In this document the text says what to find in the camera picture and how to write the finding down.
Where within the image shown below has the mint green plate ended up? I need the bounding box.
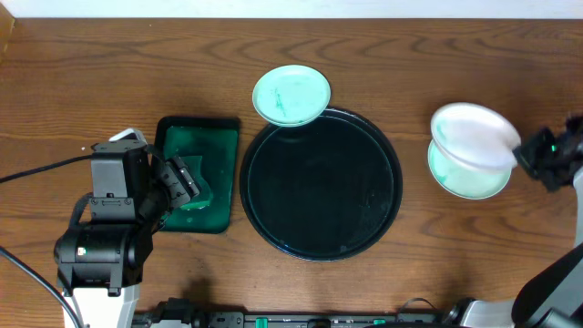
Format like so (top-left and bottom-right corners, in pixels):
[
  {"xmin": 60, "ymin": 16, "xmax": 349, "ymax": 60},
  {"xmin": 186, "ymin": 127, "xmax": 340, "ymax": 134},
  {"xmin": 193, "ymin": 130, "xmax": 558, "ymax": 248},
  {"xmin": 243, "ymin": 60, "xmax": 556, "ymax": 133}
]
[
  {"xmin": 427, "ymin": 141, "xmax": 511, "ymax": 200},
  {"xmin": 251, "ymin": 65, "xmax": 332, "ymax": 128}
]

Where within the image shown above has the round black tray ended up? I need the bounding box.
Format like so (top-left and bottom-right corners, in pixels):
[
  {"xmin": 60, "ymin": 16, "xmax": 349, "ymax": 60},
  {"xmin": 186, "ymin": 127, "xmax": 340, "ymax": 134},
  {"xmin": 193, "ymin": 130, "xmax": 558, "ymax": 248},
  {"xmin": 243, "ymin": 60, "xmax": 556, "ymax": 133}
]
[{"xmin": 240, "ymin": 108, "xmax": 404, "ymax": 261}]

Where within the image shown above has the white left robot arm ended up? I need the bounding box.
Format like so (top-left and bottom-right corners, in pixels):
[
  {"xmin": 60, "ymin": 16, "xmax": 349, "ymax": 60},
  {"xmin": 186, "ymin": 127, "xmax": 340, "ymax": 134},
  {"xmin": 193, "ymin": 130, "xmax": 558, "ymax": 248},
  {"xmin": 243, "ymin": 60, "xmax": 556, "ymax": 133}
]
[{"xmin": 54, "ymin": 139, "xmax": 199, "ymax": 327}]

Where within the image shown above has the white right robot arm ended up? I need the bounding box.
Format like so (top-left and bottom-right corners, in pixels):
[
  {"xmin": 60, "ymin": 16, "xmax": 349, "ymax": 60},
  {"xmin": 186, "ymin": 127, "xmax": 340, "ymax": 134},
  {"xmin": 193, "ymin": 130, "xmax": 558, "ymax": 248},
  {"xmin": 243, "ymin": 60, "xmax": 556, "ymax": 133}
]
[{"xmin": 441, "ymin": 116, "xmax": 582, "ymax": 327}]

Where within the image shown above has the white plate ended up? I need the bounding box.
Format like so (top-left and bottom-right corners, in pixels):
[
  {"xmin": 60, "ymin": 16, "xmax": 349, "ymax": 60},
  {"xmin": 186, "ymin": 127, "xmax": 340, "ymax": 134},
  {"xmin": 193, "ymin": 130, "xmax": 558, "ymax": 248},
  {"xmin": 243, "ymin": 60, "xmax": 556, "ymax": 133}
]
[{"xmin": 430, "ymin": 102, "xmax": 521, "ymax": 173}]

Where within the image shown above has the rectangular black sponge tray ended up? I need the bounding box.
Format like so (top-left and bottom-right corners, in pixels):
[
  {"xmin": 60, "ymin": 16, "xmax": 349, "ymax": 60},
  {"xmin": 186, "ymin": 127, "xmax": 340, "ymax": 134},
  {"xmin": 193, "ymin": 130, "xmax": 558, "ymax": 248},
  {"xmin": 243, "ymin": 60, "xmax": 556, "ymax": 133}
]
[{"xmin": 154, "ymin": 117, "xmax": 240, "ymax": 234}]

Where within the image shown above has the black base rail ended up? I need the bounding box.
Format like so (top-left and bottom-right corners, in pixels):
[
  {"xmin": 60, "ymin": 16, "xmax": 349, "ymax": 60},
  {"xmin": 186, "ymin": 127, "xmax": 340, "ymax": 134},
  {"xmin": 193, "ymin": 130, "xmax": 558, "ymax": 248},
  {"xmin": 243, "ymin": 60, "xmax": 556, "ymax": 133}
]
[{"xmin": 130, "ymin": 298, "xmax": 446, "ymax": 328}]

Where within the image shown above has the green sponge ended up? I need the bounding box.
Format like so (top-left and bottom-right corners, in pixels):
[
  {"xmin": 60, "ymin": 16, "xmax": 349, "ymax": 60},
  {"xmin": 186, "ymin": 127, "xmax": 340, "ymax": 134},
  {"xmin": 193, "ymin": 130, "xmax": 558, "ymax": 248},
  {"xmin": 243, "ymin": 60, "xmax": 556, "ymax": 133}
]
[{"xmin": 180, "ymin": 156, "xmax": 213, "ymax": 210}]

